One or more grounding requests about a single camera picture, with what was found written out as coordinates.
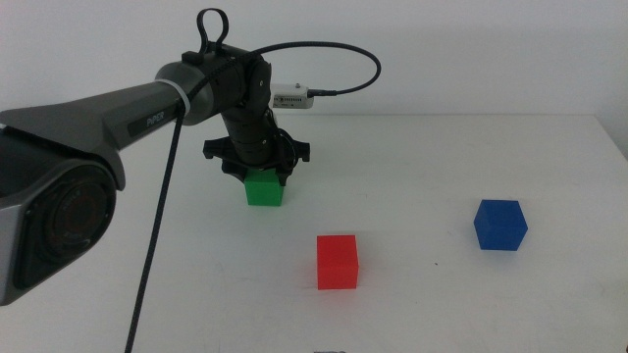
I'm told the green cube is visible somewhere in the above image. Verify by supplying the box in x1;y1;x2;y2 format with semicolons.
244;169;286;208

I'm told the black braided cable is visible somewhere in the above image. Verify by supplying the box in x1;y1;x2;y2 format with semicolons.
124;7;383;353

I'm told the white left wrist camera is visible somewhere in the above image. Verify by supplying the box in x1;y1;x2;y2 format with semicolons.
271;82;315;110

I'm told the white zip tie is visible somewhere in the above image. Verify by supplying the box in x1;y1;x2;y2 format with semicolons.
156;77;192;115

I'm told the red cube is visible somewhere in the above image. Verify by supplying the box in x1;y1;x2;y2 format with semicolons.
316;234;360;291

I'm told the blue cube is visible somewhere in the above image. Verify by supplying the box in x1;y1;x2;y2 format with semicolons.
473;198;529;252

